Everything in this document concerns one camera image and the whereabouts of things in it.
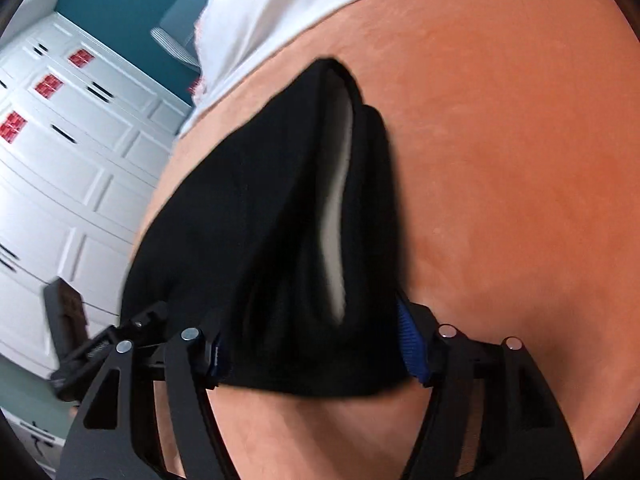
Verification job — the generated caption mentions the red box on nightstand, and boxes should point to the red box on nightstand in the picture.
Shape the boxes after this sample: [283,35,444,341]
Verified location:
[188,77,202,96]

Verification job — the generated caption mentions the black pants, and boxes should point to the black pants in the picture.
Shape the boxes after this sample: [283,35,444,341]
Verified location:
[120,58,409,396]

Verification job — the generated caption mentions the grey upholstered headboard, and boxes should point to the grey upholstered headboard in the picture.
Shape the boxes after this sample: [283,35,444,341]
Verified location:
[150,0,208,73]

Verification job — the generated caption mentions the white bed sheet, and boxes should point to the white bed sheet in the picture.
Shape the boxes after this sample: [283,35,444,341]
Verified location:
[179,0,358,136]

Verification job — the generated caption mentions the white panelled wardrobe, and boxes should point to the white panelled wardrobe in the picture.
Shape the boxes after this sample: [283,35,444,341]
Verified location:
[1,13,190,377]

